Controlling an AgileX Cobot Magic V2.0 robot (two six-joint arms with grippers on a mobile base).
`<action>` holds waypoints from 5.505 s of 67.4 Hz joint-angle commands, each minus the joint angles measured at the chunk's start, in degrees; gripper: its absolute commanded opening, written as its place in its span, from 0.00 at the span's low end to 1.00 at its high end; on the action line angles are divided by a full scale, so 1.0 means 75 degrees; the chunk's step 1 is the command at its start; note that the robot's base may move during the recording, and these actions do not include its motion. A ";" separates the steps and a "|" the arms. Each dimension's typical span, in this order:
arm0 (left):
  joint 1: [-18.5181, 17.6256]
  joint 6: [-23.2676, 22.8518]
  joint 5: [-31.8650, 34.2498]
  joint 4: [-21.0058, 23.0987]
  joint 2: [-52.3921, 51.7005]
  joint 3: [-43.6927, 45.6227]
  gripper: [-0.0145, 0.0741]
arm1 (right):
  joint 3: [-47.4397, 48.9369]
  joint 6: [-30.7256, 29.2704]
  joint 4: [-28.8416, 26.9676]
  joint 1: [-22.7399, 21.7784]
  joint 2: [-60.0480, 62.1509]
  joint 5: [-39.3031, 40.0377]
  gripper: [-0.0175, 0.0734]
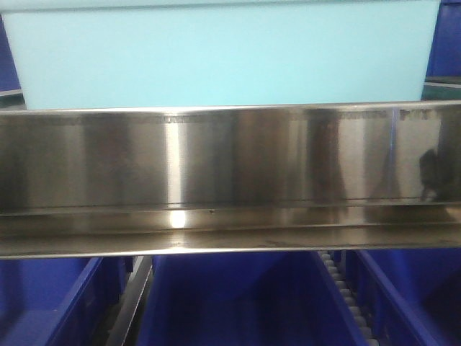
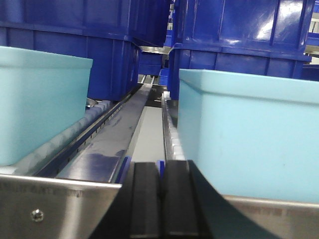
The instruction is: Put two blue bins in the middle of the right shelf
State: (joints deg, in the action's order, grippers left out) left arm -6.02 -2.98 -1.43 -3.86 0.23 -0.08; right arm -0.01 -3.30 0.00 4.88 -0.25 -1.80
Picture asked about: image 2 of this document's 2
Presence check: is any steel roller track divider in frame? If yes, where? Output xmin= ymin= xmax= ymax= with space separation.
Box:
xmin=36 ymin=83 xmax=152 ymax=183

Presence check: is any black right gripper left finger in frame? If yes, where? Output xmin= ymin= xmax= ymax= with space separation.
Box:
xmin=90 ymin=162 xmax=161 ymax=239

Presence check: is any light blue bin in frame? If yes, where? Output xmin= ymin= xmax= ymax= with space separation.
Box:
xmin=177 ymin=69 xmax=319 ymax=203
xmin=0 ymin=46 xmax=93 ymax=166

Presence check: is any dark blue bin upper left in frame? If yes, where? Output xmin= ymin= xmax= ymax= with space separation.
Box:
xmin=0 ymin=0 xmax=170 ymax=101

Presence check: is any steel shelf front rail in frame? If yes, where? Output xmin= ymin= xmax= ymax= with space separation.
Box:
xmin=0 ymin=175 xmax=319 ymax=239

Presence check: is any dark blue bin upper right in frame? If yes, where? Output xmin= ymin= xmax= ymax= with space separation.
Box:
xmin=167 ymin=0 xmax=315 ymax=100

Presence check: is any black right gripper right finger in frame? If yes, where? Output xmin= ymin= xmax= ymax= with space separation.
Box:
xmin=162 ymin=160 xmax=274 ymax=239

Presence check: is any dark blue bin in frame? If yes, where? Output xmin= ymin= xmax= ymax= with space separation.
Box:
xmin=0 ymin=0 xmax=170 ymax=101
xmin=167 ymin=0 xmax=315 ymax=100

